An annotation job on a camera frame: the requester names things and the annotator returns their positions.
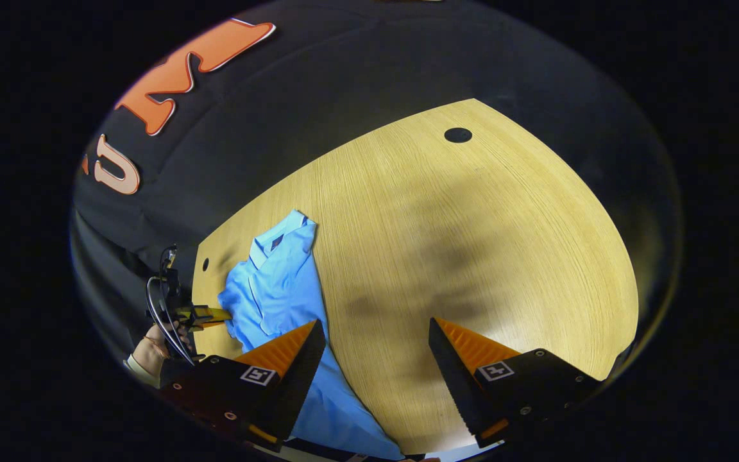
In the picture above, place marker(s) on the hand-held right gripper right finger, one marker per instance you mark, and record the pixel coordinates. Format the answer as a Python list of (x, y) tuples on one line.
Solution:
[(456, 385)]

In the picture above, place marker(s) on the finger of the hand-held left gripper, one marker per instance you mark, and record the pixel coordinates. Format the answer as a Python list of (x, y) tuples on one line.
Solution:
[(212, 316)]

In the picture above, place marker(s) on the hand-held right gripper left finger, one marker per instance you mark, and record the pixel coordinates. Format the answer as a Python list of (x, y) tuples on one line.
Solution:
[(299, 378)]

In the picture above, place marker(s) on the light blue T-shirt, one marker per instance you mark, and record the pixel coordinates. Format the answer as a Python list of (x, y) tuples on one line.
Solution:
[(280, 289)]

